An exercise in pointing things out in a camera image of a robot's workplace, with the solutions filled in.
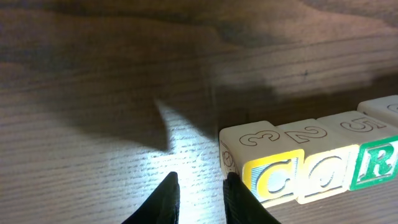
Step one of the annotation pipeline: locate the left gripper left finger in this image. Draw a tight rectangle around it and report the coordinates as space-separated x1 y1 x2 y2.
122 172 180 224

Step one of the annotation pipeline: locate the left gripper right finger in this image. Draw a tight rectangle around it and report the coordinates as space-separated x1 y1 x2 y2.
223 172 280 224

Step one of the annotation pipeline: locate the yellow C block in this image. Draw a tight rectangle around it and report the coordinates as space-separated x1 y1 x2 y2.
219 121 304 208

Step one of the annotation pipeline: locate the yellow O block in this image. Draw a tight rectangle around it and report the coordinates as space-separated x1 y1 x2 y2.
278 119 359 204

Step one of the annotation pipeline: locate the green R block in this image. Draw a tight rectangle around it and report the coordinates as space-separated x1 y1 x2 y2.
317 111 397 191

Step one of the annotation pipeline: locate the blue L block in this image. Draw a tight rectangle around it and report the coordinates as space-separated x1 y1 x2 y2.
357 95 398 127

